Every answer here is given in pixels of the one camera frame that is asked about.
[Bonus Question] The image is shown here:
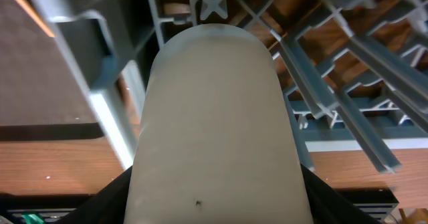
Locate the white paper cup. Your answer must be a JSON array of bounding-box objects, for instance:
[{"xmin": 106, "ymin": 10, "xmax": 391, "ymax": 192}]
[{"xmin": 124, "ymin": 24, "xmax": 313, "ymax": 224}]

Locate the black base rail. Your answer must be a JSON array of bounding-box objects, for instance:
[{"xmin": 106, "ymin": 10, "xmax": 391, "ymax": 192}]
[{"xmin": 1, "ymin": 189, "xmax": 399, "ymax": 223}]

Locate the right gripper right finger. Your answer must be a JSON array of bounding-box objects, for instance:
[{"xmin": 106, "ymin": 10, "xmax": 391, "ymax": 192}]
[{"xmin": 300, "ymin": 164, "xmax": 379, "ymax": 224}]

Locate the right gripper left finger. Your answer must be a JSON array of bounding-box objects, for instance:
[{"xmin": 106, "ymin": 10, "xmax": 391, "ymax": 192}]
[{"xmin": 56, "ymin": 167, "xmax": 132, "ymax": 224}]

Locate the grey dishwasher rack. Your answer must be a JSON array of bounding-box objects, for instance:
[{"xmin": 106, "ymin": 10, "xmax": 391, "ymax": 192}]
[{"xmin": 30, "ymin": 0, "xmax": 427, "ymax": 171}]

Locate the brown serving tray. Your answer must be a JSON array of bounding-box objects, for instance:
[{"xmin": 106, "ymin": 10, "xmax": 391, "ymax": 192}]
[{"xmin": 1, "ymin": 0, "xmax": 104, "ymax": 142}]

